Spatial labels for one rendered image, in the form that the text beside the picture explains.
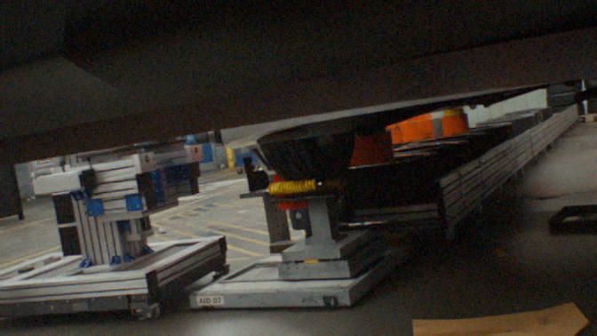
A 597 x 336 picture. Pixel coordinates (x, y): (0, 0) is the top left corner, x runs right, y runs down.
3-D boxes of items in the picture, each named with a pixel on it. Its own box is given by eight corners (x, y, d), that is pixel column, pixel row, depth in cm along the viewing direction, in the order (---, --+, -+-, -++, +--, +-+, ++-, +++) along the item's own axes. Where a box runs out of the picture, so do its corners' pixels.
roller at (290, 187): (320, 190, 296) (318, 178, 296) (264, 196, 310) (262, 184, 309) (325, 188, 301) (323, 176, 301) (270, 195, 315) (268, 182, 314)
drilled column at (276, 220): (286, 260, 397) (275, 191, 394) (272, 260, 402) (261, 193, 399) (293, 255, 406) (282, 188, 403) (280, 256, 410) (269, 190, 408)
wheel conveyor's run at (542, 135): (535, 168, 657) (530, 130, 655) (449, 177, 697) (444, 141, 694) (580, 123, 1260) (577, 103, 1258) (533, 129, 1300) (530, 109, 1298)
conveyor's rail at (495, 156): (448, 220, 346) (442, 180, 345) (438, 221, 349) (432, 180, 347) (518, 164, 564) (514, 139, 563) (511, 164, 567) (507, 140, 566)
